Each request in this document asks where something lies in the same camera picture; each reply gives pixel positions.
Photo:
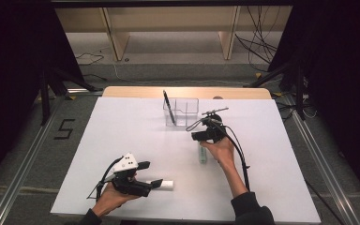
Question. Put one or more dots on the person's left hand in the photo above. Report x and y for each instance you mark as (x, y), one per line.
(109, 200)

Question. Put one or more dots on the wooden table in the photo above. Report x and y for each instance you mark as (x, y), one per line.
(131, 92)

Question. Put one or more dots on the yellow tape piece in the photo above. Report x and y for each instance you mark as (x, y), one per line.
(258, 75)
(71, 97)
(277, 94)

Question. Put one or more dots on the black curtain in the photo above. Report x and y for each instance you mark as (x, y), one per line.
(340, 78)
(6, 78)

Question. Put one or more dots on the white cylindrical stick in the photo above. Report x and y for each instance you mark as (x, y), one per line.
(167, 185)

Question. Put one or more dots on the white table sheet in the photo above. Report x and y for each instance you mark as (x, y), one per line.
(168, 150)

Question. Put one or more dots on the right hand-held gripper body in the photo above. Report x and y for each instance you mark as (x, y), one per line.
(214, 132)

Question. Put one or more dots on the person's right hand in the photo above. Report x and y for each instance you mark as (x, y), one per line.
(223, 153)

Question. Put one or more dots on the black tripod stand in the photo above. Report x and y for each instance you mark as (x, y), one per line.
(45, 103)
(299, 93)

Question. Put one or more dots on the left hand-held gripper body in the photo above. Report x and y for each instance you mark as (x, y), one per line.
(131, 187)

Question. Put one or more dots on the aluminium floor rail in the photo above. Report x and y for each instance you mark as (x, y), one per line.
(336, 189)
(14, 187)

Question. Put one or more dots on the black pen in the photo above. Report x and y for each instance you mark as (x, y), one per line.
(168, 108)

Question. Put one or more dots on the black metal frame bar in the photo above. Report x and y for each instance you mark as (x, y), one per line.
(168, 3)

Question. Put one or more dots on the clear plastic pen organizer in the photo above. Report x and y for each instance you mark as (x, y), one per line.
(187, 115)

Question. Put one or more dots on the green highlighter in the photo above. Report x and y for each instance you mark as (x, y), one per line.
(202, 156)

